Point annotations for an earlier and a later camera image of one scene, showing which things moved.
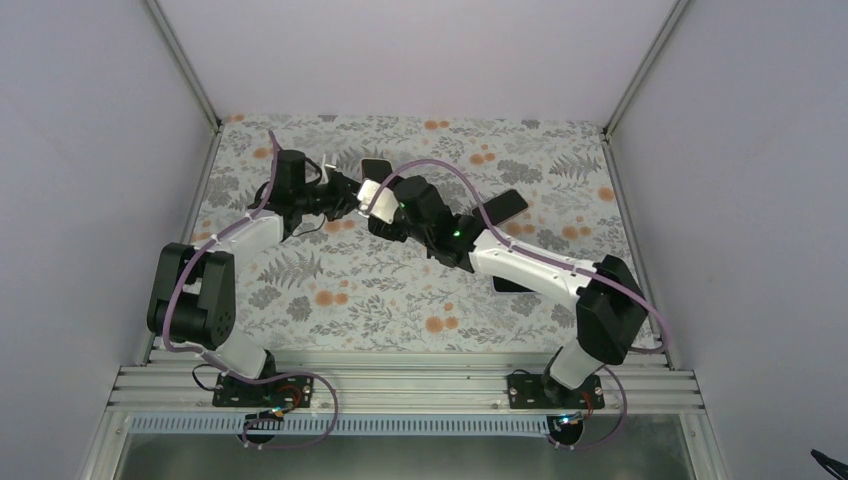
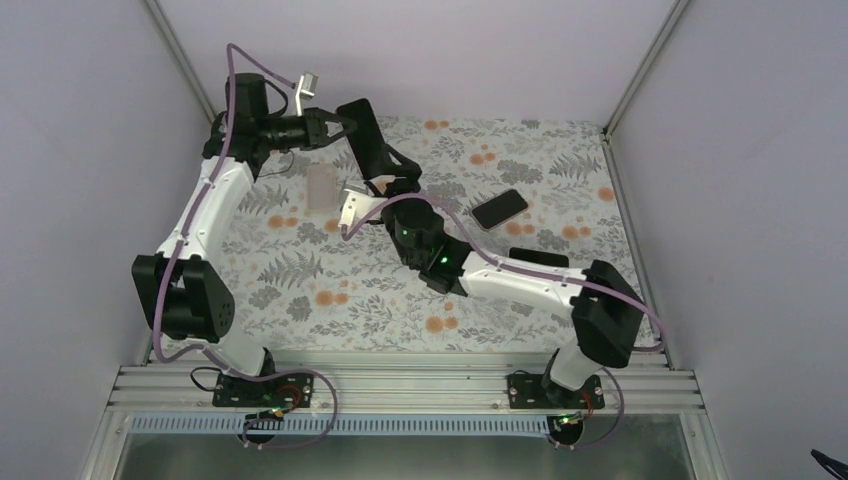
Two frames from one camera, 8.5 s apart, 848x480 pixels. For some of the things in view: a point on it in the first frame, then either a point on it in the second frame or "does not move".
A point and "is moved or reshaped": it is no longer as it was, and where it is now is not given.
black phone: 375,169 is moved or reshaped
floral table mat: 328,283 does not move
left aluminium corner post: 185,61 does not move
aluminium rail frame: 144,387 does not move
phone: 500,208 does not move
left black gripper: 344,201 → 315,130
